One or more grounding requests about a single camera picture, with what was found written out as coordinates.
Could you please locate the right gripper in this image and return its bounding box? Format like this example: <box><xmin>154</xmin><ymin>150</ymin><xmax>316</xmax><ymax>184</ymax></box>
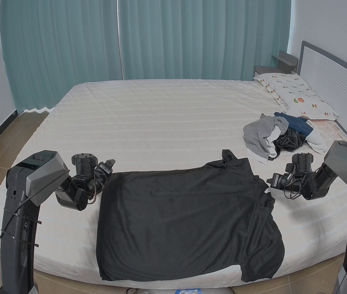
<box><xmin>270</xmin><ymin>173</ymin><xmax>287</xmax><ymax>192</ymax></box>

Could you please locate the pile of clothes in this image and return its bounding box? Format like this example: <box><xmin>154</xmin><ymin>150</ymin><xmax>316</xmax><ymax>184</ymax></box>
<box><xmin>243</xmin><ymin>111</ymin><xmax>327</xmax><ymax>165</ymax></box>

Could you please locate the white printed pillow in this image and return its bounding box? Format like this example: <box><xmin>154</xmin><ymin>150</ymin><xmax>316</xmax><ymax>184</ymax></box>
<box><xmin>253</xmin><ymin>71</ymin><xmax>339</xmax><ymax>122</ymax></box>

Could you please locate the bed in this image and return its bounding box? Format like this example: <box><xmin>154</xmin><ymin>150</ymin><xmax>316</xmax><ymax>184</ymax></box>
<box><xmin>0</xmin><ymin>40</ymin><xmax>347</xmax><ymax>288</ymax></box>

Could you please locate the grey bedside table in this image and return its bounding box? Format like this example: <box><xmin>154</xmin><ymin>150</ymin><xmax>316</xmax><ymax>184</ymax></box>
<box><xmin>254</xmin><ymin>49</ymin><xmax>299</xmax><ymax>77</ymax></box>

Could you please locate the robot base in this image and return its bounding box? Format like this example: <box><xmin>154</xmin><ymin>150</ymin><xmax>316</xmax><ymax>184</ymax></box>
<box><xmin>129</xmin><ymin>287</ymin><xmax>233</xmax><ymax>294</ymax></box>

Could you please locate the black T-shirt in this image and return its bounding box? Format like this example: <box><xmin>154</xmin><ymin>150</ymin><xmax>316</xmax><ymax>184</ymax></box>
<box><xmin>96</xmin><ymin>149</ymin><xmax>285</xmax><ymax>283</ymax></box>

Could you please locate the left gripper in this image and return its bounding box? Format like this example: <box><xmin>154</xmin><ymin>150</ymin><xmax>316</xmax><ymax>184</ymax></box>
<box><xmin>96</xmin><ymin>159</ymin><xmax>116</xmax><ymax>178</ymax></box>

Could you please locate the black cable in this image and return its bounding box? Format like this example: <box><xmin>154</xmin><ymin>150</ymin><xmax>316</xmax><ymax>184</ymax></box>
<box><xmin>0</xmin><ymin>170</ymin><xmax>71</xmax><ymax>258</ymax></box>

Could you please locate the blue-green curtain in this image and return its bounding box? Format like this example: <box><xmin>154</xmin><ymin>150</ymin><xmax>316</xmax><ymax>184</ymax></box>
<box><xmin>0</xmin><ymin>0</ymin><xmax>123</xmax><ymax>114</ymax></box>
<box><xmin>117</xmin><ymin>0</ymin><xmax>293</xmax><ymax>81</ymax></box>

